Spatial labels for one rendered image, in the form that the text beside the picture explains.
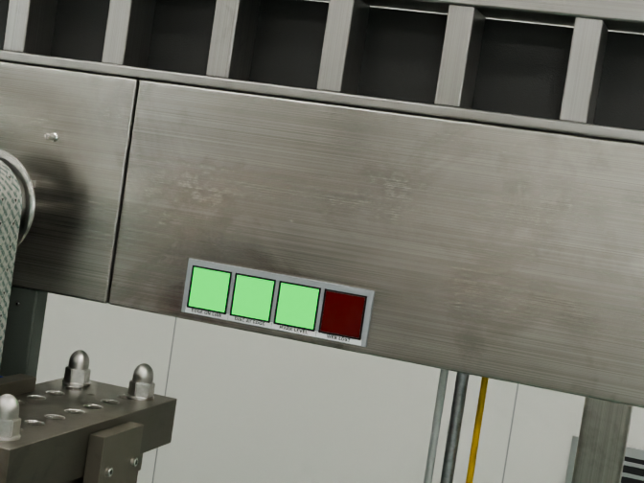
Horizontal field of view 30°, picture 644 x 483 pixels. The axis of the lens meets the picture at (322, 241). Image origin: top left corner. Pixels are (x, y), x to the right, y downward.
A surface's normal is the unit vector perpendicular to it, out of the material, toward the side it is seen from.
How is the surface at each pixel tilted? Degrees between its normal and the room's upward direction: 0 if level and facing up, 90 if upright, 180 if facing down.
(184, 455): 90
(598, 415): 90
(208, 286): 90
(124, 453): 90
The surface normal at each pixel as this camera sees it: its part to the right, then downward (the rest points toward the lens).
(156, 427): 0.94, 0.15
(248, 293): -0.31, 0.00
